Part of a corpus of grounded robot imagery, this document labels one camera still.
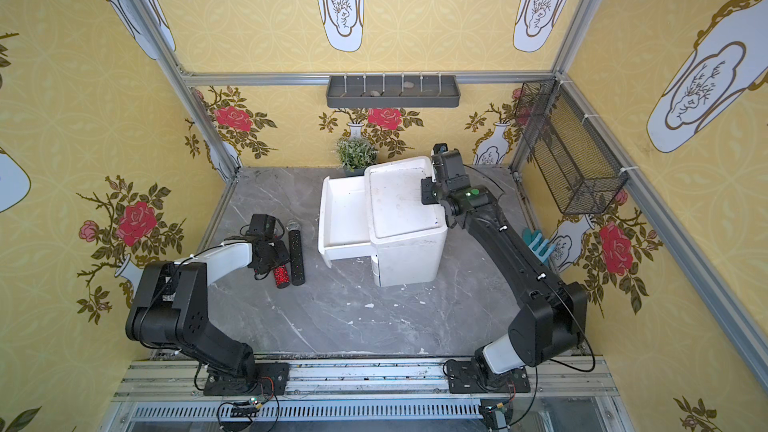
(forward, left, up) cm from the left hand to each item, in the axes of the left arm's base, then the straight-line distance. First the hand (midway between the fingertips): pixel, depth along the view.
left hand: (279, 257), depth 96 cm
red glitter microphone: (-8, -3, +3) cm, 9 cm away
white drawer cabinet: (-9, -39, +25) cm, 47 cm away
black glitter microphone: (-4, -7, +1) cm, 8 cm away
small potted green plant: (+30, -24, +16) cm, 42 cm away
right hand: (+7, -44, +25) cm, 51 cm away
